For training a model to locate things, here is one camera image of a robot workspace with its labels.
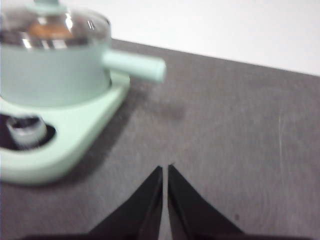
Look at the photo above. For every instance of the mint green breakfast maker base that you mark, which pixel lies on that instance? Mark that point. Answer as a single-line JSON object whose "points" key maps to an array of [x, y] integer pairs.
{"points": [[75, 125]]}

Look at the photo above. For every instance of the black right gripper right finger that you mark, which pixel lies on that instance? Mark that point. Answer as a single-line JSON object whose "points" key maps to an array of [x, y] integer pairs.
{"points": [[195, 220]]}

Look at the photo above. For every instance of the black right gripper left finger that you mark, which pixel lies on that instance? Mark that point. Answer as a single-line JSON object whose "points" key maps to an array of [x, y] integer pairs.
{"points": [[135, 217]]}

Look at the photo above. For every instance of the glass lid with green knob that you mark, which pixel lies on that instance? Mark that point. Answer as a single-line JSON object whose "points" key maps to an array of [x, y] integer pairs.
{"points": [[50, 7]]}

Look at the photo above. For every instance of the silver control knob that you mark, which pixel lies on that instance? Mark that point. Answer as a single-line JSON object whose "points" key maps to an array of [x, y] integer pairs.
{"points": [[27, 135]]}

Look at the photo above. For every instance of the brown potato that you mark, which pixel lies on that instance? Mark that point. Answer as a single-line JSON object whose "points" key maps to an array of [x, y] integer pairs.
{"points": [[47, 31]]}

